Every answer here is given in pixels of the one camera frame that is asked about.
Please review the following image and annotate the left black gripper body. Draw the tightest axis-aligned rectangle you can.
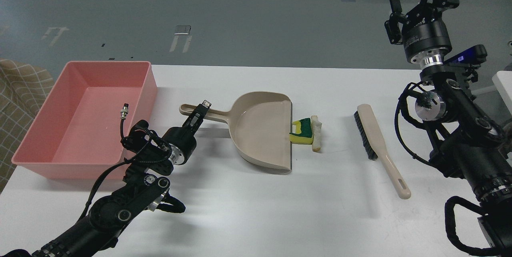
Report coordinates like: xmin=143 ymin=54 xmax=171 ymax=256
xmin=162 ymin=127 xmax=197 ymax=165

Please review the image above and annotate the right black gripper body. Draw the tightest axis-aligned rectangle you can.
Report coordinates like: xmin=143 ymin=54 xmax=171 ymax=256
xmin=402 ymin=13 xmax=453 ymax=64

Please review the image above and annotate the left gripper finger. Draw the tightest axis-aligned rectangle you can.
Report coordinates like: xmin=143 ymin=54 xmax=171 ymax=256
xmin=182 ymin=105 xmax=202 ymax=131
xmin=194 ymin=100 xmax=212 ymax=129

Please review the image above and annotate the beige plastic dustpan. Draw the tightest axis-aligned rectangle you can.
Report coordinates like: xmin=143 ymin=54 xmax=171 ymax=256
xmin=198 ymin=91 xmax=292 ymax=175

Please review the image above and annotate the yellow green sponge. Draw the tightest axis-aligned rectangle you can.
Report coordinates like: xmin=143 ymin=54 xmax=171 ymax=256
xmin=289 ymin=118 xmax=314 ymax=145

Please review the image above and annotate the beige hand brush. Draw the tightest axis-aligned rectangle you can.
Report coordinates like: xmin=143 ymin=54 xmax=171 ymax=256
xmin=354 ymin=104 xmax=412 ymax=200

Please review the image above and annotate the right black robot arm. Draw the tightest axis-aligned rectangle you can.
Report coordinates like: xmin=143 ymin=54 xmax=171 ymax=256
xmin=384 ymin=0 xmax=511 ymax=257

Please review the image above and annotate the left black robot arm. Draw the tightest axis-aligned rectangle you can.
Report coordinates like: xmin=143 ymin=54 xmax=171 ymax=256
xmin=6 ymin=100 xmax=211 ymax=257

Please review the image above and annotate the pink plastic bin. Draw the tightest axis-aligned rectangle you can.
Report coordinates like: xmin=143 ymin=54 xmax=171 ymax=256
xmin=12 ymin=61 xmax=157 ymax=180

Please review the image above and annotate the white table at right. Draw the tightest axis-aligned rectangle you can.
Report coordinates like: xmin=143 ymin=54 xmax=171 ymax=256
xmin=492 ymin=70 xmax=512 ymax=114

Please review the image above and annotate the beige checkered cloth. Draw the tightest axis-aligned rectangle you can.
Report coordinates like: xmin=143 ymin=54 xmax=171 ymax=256
xmin=0 ymin=58 xmax=54 ymax=190

